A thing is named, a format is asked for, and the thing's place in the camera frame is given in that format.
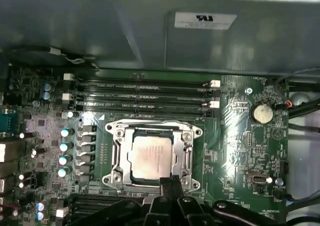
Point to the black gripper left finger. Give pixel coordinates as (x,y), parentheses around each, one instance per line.
(155,211)

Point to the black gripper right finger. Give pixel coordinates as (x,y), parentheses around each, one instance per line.
(192,213)

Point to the silver CPU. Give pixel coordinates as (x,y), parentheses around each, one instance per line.
(150,156)

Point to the metal socket cover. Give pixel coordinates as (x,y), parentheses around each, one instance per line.
(124,158)

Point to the CPU socket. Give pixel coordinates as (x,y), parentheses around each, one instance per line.
(111,183)

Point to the RAM slot white clips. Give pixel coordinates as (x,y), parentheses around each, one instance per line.
(150,80)
(150,101)

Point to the silver internal USB port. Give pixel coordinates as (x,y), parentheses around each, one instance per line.
(256,179)

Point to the green motherboard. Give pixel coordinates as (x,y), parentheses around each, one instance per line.
(225,141)

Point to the silver topped capacitor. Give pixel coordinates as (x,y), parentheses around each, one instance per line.
(278,181)

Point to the cyan topped capacitor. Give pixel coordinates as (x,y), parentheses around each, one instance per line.
(65,132)
(62,172)
(40,216)
(47,87)
(63,160)
(46,95)
(64,146)
(70,114)
(40,207)

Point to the silver coin cell battery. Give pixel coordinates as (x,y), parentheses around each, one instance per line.
(261,113)

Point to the silver board screw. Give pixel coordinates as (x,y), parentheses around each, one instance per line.
(248,91)

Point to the silver rear port housing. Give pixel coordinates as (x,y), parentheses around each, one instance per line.
(2,152)
(2,186)

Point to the blue rear port connector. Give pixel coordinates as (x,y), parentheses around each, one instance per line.
(8,121)

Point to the black PC case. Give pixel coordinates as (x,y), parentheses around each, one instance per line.
(75,23)

